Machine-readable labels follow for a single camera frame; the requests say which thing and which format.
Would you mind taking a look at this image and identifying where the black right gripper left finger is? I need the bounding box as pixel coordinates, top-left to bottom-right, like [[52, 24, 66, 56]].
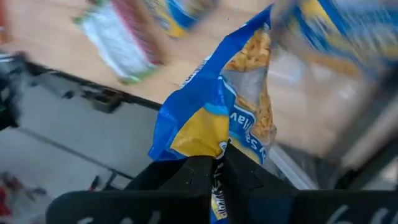
[[45, 154, 214, 224]]

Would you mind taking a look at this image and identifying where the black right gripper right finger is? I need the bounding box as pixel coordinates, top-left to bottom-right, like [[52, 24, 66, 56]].
[[221, 142, 398, 224]]

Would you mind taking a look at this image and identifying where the blue Maruchan noodle packet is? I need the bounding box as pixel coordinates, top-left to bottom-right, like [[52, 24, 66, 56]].
[[279, 0, 398, 78], [146, 0, 218, 39], [148, 4, 277, 224]]

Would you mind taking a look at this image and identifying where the red green Maruchan noodle packet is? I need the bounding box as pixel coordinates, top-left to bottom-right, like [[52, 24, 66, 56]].
[[73, 0, 165, 85]]

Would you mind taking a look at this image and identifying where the black metal stand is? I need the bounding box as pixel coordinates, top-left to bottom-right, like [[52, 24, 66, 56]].
[[0, 51, 29, 131]]

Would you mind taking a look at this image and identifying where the black table clamp bracket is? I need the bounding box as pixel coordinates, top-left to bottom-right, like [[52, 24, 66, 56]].
[[81, 88, 124, 114]]

